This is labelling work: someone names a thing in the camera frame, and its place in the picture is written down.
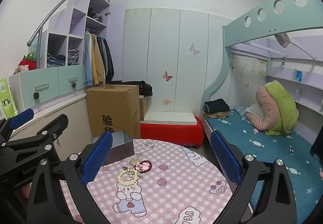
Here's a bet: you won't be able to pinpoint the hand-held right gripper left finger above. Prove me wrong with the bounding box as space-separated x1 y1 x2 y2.
26 131 114 224

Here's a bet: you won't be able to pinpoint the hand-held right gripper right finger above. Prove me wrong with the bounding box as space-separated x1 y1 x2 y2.
210 130 297 224

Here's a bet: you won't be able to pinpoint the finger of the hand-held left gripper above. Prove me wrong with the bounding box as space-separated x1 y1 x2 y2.
0 108 35 144
0 114 69 157

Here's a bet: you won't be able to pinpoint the dark metal tin box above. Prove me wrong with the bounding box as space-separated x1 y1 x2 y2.
91 131 134 166

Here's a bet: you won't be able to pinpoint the pearl bead bracelet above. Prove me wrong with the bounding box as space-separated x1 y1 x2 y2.
117 168 139 188

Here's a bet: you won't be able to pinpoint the dark red bead bracelet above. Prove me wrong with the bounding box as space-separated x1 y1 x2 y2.
136 160 154 172

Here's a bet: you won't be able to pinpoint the cream low cabinet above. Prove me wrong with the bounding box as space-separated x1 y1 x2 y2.
10 93 87 164

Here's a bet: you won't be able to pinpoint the green paper bag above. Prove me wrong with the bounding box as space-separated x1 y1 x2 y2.
0 78 18 117

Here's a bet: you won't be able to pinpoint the tan folded clothes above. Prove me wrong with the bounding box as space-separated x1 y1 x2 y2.
204 111 234 120

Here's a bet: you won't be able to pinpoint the teal drawer cabinet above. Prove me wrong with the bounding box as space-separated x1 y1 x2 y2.
9 65 86 113

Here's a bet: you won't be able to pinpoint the blue printed bed sheet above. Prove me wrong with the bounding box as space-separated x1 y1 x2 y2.
204 107 323 224

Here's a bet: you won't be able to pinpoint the strawberry plush toy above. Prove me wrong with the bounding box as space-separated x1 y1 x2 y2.
18 52 37 70

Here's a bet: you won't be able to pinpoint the pink checked tablecloth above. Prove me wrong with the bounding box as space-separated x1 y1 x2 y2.
59 138 234 224

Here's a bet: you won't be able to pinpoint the large cardboard box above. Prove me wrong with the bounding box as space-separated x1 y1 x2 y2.
86 84 141 140

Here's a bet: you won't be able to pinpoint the dark folded clothes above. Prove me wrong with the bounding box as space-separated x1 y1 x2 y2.
203 98 231 113

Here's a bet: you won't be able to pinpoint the white pillow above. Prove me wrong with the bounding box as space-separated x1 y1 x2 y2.
243 103 264 124

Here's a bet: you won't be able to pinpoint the red stool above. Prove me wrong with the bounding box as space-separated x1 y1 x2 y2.
140 116 204 149

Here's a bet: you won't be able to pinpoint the pink quilt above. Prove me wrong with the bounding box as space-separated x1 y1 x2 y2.
249 86 278 131

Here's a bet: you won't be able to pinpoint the folded blue jeans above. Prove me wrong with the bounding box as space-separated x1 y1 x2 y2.
47 54 66 67

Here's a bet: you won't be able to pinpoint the small cardboard box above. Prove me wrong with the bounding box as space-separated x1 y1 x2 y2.
139 96 149 121

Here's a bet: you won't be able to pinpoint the white board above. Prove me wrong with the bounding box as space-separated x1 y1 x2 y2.
140 111 198 126

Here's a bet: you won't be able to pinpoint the grey folded clothes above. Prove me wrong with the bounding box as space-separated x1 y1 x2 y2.
68 49 80 65

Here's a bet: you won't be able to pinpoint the light blue hanging shirt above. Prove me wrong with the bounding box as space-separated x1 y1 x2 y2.
84 32 93 86

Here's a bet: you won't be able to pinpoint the grey metal handrail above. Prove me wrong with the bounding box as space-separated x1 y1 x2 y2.
26 0 115 47

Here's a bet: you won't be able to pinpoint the mustard hanging jacket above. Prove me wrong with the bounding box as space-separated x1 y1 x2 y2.
90 35 106 84

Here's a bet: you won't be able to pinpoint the green quilt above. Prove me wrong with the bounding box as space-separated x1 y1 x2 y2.
264 80 299 136

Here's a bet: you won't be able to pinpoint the black hanging jacket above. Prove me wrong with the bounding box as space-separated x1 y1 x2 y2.
103 37 114 82

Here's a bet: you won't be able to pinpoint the black bag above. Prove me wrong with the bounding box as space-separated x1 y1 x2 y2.
130 81 153 97

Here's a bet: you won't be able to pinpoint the grey hanging jacket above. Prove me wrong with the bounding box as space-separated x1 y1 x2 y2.
100 36 108 81

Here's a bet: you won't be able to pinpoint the dark cloth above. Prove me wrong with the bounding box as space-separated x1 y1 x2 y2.
310 128 323 159

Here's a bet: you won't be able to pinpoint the purple stair cabinet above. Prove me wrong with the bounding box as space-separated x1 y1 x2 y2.
38 0 127 83

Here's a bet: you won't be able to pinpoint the purple bedside shelf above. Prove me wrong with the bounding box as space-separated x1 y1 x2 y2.
265 74 323 116

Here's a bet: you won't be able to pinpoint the white wardrobe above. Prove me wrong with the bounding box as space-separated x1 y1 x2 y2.
121 8 234 118

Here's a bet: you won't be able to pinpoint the grey hanging cloth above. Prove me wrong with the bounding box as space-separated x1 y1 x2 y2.
275 33 292 48

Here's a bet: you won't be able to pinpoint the teal bunk bed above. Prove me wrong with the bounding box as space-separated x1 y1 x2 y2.
202 0 323 224

